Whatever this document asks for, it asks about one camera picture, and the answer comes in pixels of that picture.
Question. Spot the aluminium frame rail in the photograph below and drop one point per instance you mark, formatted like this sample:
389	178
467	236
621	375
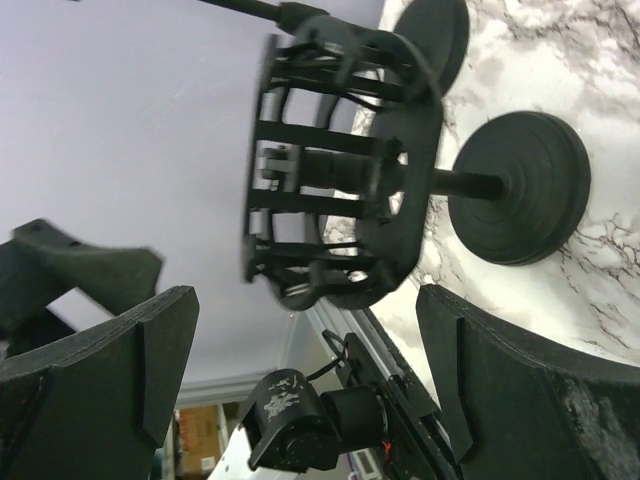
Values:
317	336

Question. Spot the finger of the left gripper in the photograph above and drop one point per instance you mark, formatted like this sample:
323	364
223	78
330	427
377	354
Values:
41	263

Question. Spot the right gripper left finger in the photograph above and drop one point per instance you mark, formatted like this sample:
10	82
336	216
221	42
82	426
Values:
98	404

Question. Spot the black blue-microphone desk stand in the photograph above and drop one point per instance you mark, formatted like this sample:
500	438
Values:
439	29

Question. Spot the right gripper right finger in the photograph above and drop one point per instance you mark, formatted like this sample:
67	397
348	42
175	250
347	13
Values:
516	405

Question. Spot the black shock mount desk stand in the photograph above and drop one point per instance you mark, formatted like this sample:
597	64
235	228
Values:
342	166

